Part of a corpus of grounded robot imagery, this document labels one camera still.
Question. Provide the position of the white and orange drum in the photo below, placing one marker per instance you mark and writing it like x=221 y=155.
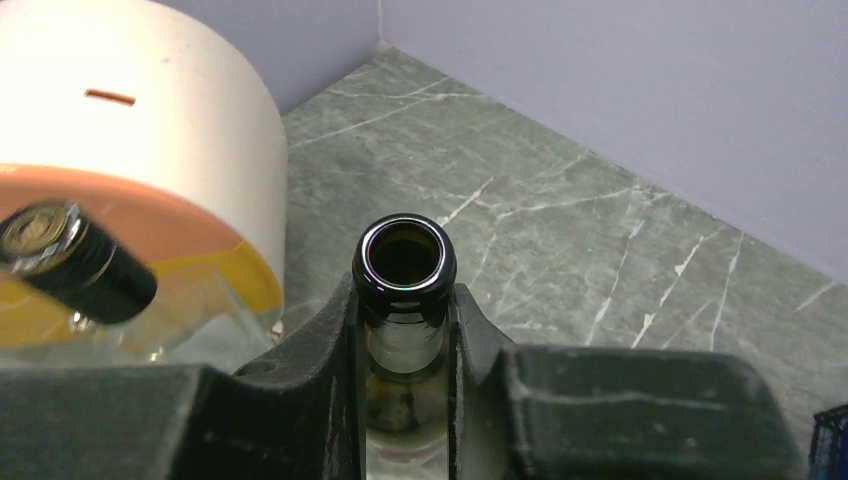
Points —
x=158 y=127

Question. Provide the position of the clear bottle with label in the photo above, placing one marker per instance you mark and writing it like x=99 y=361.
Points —
x=126 y=313

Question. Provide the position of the dark green wine bottle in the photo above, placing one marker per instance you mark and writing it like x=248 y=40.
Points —
x=404 y=269

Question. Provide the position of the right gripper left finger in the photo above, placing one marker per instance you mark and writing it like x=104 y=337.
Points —
x=295 y=412

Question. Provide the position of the black wire wine rack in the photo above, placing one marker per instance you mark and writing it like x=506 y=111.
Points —
x=828 y=451

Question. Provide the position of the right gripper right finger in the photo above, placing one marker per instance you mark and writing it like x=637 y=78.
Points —
x=545 y=411

